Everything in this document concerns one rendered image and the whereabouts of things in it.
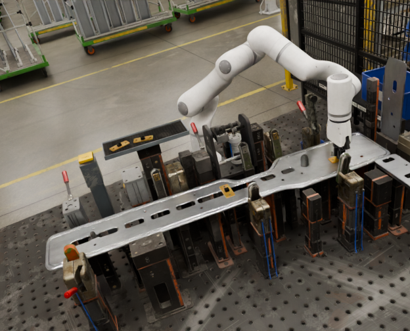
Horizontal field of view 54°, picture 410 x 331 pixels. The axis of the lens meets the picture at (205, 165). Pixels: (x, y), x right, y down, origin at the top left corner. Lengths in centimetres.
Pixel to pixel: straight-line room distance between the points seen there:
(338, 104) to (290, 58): 24
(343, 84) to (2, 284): 165
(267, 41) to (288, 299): 96
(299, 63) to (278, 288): 84
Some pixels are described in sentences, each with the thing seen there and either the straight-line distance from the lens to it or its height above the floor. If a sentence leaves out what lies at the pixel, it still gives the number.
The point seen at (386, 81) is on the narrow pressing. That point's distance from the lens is 177.
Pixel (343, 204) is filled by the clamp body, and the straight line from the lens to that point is 160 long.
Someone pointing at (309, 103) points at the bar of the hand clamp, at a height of 118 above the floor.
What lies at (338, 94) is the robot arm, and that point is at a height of 131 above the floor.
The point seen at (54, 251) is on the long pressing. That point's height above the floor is 100.
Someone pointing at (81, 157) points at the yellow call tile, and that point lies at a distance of 174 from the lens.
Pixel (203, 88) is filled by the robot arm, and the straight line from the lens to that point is 188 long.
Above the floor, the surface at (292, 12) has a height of 89.
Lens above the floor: 193
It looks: 32 degrees down
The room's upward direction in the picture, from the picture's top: 12 degrees counter-clockwise
